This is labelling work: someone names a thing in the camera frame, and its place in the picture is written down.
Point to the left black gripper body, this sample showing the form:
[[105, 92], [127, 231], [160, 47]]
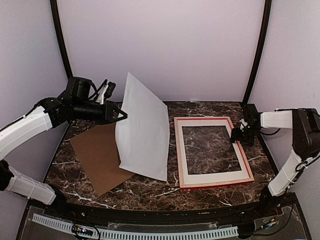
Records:
[[81, 111]]

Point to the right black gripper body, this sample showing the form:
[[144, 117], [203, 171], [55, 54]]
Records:
[[247, 136]]

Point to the landscape photo print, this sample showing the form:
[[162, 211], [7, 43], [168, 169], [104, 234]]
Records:
[[143, 138]]

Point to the brown cardboard backing board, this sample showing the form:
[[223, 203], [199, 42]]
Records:
[[97, 151]]

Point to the red wooden picture frame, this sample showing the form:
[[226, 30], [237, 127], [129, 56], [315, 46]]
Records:
[[247, 175]]

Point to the white photo mat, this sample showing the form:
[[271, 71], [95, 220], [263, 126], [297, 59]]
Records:
[[212, 177]]

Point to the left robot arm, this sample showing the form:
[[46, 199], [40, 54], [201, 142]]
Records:
[[46, 114]]

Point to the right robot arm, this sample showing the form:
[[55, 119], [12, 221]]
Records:
[[305, 126]]

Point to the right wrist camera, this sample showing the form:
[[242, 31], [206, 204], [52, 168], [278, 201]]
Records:
[[250, 114]]

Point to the black front rail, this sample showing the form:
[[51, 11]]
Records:
[[233, 215]]

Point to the left black corner post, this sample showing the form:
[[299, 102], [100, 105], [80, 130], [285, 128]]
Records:
[[60, 38]]

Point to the black corner post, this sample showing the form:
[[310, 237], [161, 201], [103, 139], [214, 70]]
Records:
[[259, 51], [60, 38]]

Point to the white slotted cable duct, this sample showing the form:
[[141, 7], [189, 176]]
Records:
[[84, 232]]

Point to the right black corner post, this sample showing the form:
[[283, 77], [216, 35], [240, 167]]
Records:
[[259, 51]]

